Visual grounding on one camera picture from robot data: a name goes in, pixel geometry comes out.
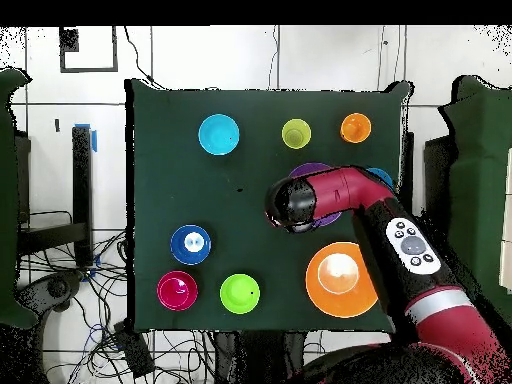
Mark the large purple bowl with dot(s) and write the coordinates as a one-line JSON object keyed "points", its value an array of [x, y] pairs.
{"points": [[306, 168]]}

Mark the green bowl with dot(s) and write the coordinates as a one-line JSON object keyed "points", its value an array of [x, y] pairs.
{"points": [[240, 294]]}

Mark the dark blue bowl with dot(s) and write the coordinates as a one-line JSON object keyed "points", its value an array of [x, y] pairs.
{"points": [[180, 252]]}

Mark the red-pink cup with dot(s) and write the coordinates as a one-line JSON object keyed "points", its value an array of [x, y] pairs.
{"points": [[178, 291]]}

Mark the red-pink bowl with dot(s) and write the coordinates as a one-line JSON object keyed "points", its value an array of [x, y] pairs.
{"points": [[160, 299]]}

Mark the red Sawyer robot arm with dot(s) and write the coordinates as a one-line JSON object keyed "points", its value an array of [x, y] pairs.
{"points": [[440, 320]]}

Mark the dark green tablecloth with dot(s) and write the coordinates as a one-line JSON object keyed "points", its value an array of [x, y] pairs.
{"points": [[180, 180]]}

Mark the cyan bowl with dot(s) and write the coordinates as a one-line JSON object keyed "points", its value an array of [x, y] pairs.
{"points": [[218, 134]]}

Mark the yellow-green cup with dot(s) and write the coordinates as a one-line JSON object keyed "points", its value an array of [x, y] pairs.
{"points": [[296, 133]]}

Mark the large orange bowl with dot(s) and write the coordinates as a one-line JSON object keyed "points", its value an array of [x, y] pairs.
{"points": [[340, 296]]}

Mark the orange cup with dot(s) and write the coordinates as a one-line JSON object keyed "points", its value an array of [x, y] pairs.
{"points": [[355, 128]]}

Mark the blue ribbed bowl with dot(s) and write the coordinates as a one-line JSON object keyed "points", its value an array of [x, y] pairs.
{"points": [[382, 175]]}

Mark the black floor box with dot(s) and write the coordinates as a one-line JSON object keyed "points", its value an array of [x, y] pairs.
{"points": [[134, 352]]}

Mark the black crossbar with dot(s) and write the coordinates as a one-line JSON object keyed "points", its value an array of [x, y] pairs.
{"points": [[52, 236]]}

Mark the neighbouring green cloth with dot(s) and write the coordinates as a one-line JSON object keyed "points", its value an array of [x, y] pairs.
{"points": [[476, 180], [7, 200]]}

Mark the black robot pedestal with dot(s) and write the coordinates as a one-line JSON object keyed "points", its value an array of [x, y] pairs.
{"points": [[256, 356]]}

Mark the black post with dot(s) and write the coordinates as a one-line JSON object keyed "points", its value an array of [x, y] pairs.
{"points": [[82, 192]]}

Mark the black square frame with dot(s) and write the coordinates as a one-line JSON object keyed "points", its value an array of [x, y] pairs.
{"points": [[115, 52]]}

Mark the grey pedestal foot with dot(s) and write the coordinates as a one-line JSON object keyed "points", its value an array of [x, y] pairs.
{"points": [[56, 288]]}

